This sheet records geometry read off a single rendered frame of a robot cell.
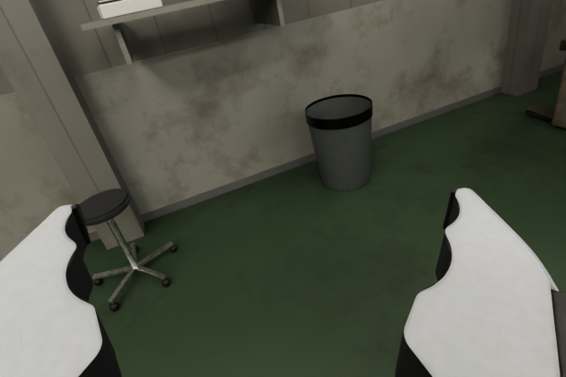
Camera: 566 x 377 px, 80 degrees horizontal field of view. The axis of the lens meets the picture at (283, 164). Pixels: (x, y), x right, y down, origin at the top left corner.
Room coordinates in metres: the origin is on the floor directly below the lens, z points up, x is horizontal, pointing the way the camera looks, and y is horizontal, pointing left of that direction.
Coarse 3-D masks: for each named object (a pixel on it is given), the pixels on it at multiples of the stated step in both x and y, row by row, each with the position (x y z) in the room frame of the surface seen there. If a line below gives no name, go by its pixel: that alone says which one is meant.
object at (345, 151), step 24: (336, 96) 2.82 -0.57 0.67; (360, 96) 2.69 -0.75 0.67; (312, 120) 2.42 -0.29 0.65; (336, 120) 2.30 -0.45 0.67; (360, 120) 2.31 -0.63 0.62; (312, 144) 2.55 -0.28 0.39; (336, 144) 2.32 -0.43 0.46; (360, 144) 2.33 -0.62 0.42; (336, 168) 2.35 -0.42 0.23; (360, 168) 2.35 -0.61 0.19
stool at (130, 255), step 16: (112, 192) 1.97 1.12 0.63; (128, 192) 1.96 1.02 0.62; (96, 208) 1.81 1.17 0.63; (112, 208) 1.77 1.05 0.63; (96, 224) 1.71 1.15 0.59; (112, 224) 1.84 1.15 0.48; (128, 256) 1.84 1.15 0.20; (112, 272) 1.84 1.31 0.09; (128, 272) 1.81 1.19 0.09; (144, 272) 1.78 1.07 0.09; (112, 304) 1.58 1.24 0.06
